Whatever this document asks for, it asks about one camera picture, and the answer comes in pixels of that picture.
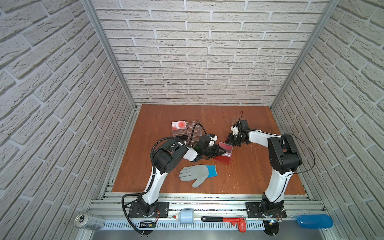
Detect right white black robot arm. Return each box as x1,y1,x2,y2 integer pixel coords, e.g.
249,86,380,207
226,112,302,218

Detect red black pipe wrench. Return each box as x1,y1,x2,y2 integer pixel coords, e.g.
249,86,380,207
201,216,247,233

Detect clear acrylic card organizer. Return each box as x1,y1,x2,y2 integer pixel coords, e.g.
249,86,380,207
172,121,203,143

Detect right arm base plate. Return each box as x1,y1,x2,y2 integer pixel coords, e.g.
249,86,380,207
245,202,287,219

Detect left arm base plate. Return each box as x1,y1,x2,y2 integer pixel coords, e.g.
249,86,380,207
128,202,170,218

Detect blue plastic bottle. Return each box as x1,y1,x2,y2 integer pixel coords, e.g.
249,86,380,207
297,215,334,229

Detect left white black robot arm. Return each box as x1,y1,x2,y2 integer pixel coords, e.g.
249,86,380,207
121,123,227,216

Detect silver drink can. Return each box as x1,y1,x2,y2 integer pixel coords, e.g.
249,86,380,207
74,213,105,231

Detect red white card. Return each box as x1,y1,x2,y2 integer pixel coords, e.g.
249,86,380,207
172,121,187,131

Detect grey blue work glove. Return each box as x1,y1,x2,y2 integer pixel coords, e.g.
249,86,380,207
179,165,218,188

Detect white plastic bottle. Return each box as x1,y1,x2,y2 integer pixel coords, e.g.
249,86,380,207
173,209,195,225

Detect aluminium rail frame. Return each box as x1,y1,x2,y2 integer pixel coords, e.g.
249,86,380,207
86,191,328,232

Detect red leather card holder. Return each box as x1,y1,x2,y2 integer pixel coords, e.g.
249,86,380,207
214,142,234,165

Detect black round foot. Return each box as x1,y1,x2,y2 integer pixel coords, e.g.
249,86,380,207
264,221,280,237

